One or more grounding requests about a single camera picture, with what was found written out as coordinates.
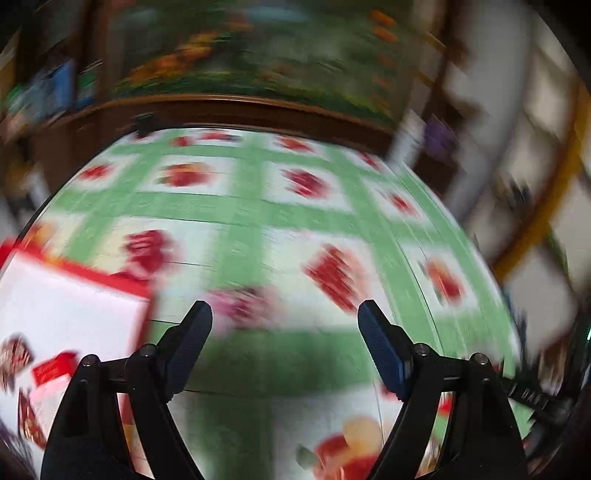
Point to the purple bottles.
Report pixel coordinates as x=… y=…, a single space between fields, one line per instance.
x=440 y=140

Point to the green fruit print tablecloth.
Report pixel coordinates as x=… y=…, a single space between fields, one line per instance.
x=190 y=210

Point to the red white lattice snack bag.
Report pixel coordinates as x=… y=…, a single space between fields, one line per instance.
x=15 y=356

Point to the small black table object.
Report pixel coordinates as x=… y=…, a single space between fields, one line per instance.
x=143 y=125

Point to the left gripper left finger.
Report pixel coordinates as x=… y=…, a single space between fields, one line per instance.
x=180 y=346

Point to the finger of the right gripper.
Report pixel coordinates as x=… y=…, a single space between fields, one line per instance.
x=546 y=408

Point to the pink white snack packet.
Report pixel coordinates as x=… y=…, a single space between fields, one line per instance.
x=243 y=308

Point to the red and white box lid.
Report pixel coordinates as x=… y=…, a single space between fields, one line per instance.
x=59 y=306

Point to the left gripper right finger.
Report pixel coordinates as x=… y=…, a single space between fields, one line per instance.
x=390 y=347

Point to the flower mural glass panel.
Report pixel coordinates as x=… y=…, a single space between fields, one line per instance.
x=357 y=58

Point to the white spray bottle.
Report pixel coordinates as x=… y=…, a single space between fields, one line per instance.
x=407 y=141

